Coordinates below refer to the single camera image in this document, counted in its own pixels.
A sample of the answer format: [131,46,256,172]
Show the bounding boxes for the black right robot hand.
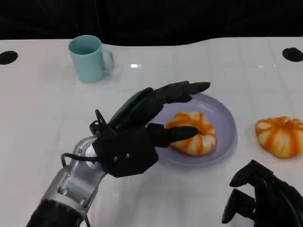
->
[221,160,303,227]

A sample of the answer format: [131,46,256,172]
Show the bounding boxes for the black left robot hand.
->
[89,81,211,178]

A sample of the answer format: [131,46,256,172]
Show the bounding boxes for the orange and white bread roll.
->
[255,116,303,159]
[165,111,217,157]

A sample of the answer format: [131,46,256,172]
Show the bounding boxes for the pale green mug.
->
[68,35,115,83]

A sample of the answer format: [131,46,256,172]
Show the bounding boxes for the lilac plate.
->
[148,93,237,167]

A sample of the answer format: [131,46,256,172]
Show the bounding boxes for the black table grommet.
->
[282,47,303,62]
[0,51,19,65]

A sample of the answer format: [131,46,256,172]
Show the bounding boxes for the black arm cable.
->
[61,109,107,167]

